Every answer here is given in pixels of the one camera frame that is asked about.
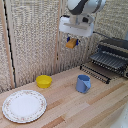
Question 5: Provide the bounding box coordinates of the black ribbed rack tray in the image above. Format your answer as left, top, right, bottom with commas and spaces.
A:
79, 63, 112, 85

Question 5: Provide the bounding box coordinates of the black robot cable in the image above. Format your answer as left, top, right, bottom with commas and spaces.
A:
93, 30, 113, 40

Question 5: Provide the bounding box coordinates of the black wire dish rack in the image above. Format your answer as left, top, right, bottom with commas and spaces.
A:
89, 37, 128, 80

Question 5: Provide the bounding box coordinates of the yellow plastic bowl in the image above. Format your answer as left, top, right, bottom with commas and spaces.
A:
35, 74, 54, 90

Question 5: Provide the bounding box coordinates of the blue plastic cup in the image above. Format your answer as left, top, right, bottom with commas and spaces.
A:
75, 74, 92, 94

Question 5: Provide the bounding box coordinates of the white floral rim plate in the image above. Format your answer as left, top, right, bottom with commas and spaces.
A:
1, 89, 48, 125

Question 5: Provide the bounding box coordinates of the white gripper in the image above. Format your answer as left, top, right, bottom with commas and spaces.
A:
58, 14, 96, 47

